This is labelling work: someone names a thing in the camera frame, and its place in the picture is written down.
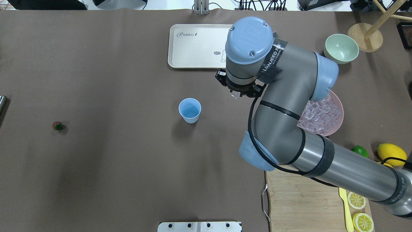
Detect cream rabbit tray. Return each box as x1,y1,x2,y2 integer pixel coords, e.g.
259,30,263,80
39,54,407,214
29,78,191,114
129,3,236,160
168,24,232,69

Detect wooden cup stand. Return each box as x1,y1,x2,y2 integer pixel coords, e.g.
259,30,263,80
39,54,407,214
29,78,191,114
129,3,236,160
347,0,411,53

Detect aluminium frame post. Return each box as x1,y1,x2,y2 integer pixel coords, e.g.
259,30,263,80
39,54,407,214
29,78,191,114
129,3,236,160
193,0,210,15

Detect blue plastic cup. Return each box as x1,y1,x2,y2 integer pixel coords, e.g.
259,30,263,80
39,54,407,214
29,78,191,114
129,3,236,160
178,98,202,124

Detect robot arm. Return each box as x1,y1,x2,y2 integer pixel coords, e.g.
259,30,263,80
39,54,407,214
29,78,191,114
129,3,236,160
215,16,411,219

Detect clear ice cube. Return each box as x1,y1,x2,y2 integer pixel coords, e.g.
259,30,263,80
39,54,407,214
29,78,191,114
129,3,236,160
230,91,241,99

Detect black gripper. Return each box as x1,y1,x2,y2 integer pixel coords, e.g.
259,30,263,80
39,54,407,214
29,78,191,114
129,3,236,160
215,68,265,98

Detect green lime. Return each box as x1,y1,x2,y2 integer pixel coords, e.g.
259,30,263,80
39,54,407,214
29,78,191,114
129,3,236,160
351,145,369,159

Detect red strawberry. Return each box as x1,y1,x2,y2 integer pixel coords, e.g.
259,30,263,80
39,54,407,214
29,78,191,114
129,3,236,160
52,121,64,131

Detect mint green bowl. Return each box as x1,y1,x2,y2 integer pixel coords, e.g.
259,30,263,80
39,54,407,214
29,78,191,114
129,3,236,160
323,34,359,64

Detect pink bowl of ice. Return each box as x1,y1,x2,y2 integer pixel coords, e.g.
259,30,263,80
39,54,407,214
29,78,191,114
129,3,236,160
297,91,344,137

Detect lemon slice lower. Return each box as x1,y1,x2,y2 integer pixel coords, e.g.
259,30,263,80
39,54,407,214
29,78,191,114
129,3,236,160
352,213,375,232

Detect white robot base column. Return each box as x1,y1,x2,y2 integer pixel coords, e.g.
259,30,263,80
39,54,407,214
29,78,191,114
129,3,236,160
157,221,243,232

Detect yellow lemon near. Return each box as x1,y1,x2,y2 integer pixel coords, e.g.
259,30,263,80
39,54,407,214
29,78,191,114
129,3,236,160
377,143,407,166

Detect lemon slice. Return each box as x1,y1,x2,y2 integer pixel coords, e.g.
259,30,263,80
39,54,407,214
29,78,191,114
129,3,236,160
347,192,367,210
352,213,375,232

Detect lemon slice upper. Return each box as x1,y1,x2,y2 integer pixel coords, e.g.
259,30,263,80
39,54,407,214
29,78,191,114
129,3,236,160
347,192,367,210

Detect yellow plastic knife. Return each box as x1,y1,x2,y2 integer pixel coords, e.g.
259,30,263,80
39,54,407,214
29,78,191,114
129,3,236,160
338,188,354,232

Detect steel muddler black tip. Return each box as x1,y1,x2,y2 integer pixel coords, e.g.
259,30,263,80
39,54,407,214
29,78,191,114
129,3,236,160
0,95,7,114

